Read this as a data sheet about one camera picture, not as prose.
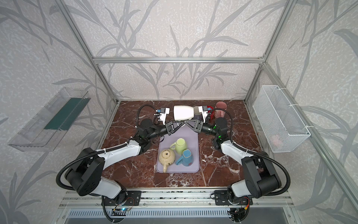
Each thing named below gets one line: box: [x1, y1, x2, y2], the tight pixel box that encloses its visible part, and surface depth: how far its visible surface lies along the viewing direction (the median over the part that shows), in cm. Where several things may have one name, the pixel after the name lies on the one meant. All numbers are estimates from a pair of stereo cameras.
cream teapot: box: [158, 148, 176, 173], surface depth 82 cm
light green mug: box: [169, 137, 188, 156], surface depth 87 cm
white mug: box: [173, 105, 195, 121], surface depth 73 cm
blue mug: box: [175, 148, 194, 167], surface depth 82 cm
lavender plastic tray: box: [156, 125, 200, 174], surface depth 86 cm
